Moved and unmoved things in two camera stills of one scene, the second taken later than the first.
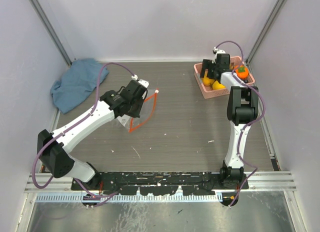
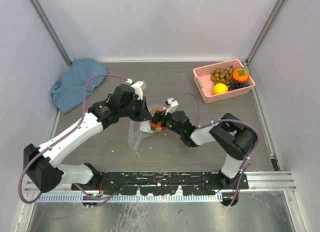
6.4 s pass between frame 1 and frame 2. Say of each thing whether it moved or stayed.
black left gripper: stayed
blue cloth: stayed
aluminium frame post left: stayed
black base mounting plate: stayed
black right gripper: moved
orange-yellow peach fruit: moved
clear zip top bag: moved
